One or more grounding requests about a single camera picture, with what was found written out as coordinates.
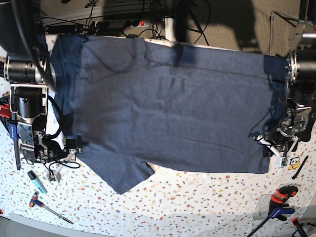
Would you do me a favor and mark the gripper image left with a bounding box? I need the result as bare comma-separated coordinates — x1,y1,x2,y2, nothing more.
34,134,83,168

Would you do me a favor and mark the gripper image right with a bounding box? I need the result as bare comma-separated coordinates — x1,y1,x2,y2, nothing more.
251,125,299,158

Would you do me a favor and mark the blue T-shirt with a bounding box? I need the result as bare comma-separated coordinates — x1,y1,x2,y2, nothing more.
50,34,289,195

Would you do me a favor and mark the yellow face sticker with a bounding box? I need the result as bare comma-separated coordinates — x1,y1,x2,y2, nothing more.
288,156,300,170

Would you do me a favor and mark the black game controller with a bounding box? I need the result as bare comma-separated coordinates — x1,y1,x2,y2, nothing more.
297,123,313,142

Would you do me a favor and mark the light blue highlighter pen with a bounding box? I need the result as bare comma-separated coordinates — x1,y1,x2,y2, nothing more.
27,170,47,195

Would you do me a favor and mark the blue bar clamp right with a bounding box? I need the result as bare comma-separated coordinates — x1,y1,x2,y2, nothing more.
247,186,298,237

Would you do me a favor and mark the blue bar clamp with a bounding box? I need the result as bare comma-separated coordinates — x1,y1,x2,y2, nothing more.
0,96,21,170
247,186,298,237

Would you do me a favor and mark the blue bar clamp left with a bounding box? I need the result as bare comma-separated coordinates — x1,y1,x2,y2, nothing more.
0,96,21,170

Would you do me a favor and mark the clear plastic bag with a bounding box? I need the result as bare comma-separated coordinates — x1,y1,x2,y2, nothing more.
252,194,271,221

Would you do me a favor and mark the orange clamp bottom right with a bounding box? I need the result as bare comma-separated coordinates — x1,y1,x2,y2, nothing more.
291,218,307,237

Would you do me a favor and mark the white power strip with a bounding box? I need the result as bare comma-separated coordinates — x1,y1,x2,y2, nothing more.
96,19,151,29

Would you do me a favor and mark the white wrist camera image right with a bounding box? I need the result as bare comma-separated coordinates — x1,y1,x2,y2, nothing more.
277,157,289,168

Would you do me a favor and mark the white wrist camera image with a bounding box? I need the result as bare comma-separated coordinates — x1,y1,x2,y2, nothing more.
277,157,289,168
47,167,62,184

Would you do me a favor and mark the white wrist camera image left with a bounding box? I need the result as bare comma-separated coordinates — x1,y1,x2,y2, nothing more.
47,167,62,184

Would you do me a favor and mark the orange handled T-wrench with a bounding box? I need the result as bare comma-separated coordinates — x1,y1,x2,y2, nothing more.
29,192,74,225

